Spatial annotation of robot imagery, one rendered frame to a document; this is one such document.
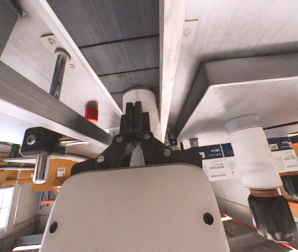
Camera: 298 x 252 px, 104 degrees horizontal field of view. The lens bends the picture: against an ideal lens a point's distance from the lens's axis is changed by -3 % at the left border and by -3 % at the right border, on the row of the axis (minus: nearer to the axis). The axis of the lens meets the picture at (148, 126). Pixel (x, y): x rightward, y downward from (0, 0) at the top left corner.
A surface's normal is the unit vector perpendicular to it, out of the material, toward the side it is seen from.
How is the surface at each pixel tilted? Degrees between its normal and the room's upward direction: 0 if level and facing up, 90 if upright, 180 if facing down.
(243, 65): 90
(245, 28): 0
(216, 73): 90
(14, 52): 0
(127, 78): 0
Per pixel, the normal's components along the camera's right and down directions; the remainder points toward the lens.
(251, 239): 0.11, -0.33
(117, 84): 0.09, 0.94
